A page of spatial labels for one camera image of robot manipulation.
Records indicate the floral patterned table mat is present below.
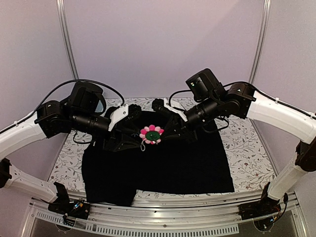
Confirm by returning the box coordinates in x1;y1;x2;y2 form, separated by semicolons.
48;97;275;199

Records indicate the aluminium frame post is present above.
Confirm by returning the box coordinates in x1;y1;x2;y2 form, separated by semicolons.
56;0;79;79
248;0;271;84

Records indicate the left aluminium frame post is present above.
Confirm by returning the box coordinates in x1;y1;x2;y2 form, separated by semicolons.
56;0;79;79

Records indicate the right aluminium frame post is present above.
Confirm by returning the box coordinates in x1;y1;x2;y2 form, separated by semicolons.
248;0;271;84

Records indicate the pink flower plush brooch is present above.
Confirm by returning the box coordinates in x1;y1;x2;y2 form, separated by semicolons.
139;124;164;152

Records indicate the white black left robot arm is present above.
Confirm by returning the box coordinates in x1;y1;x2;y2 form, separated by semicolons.
0;79;141;222

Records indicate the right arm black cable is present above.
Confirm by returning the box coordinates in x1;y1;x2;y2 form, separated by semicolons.
168;81;316;134

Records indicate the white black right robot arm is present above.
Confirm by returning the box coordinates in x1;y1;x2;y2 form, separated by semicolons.
162;69;316;220

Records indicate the black t-shirt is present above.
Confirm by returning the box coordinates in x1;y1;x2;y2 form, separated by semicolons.
81;121;235;206

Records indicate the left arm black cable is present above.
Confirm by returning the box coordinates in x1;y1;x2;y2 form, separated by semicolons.
34;79;125;119

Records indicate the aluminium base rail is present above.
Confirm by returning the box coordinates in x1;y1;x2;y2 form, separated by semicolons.
21;191;308;237

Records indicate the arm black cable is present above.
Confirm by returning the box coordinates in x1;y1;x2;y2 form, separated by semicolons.
168;81;316;134
34;79;125;119

